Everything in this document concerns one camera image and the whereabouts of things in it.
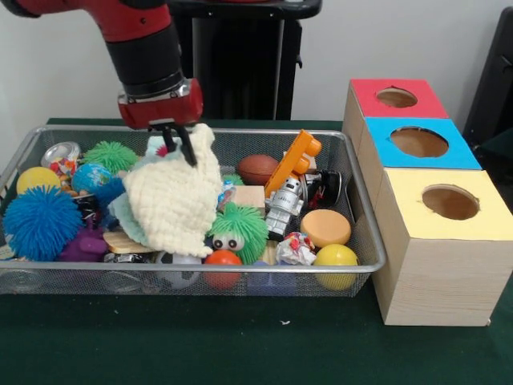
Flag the light blue waffle cloth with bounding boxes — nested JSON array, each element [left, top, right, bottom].
[[106, 136, 161, 245]]

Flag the black chair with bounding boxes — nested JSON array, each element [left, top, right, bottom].
[[463, 6, 513, 141]]

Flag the silver toy robot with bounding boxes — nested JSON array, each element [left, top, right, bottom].
[[264, 176, 306, 241]]

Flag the wooden box with three holes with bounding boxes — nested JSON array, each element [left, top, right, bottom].
[[342, 78, 502, 327]]

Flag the tan round disc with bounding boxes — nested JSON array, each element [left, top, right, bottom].
[[299, 209, 353, 249]]

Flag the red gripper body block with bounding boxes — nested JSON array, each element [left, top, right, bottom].
[[117, 78, 204, 130]]

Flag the cream waffle cloth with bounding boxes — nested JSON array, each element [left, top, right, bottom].
[[122, 123, 224, 257]]

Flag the yellow plastic ball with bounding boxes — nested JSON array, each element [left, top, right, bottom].
[[312, 243, 360, 290]]

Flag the dark green table cloth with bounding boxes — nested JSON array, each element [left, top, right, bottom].
[[0, 116, 513, 385], [475, 128, 513, 185]]

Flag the shallow clear mesh bin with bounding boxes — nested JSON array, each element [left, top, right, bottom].
[[0, 124, 388, 298]]

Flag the green spiky ball with eyes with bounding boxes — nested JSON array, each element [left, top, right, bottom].
[[206, 202, 269, 265]]

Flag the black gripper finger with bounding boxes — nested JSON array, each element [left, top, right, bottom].
[[174, 124, 198, 168], [162, 127, 177, 156]]

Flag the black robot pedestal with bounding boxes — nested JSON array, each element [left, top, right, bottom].
[[168, 0, 324, 121]]

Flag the orange plastic toy truck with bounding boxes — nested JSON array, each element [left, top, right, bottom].
[[264, 128, 323, 197]]

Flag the plain green spiky ball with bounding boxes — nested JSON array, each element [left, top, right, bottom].
[[82, 140, 140, 176]]

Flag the orange-red ball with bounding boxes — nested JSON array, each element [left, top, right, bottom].
[[203, 250, 244, 290]]

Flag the large blue spiky ball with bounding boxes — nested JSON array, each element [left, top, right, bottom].
[[3, 186, 84, 262]]

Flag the brown toy football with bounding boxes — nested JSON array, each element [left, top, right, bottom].
[[237, 154, 281, 186]]

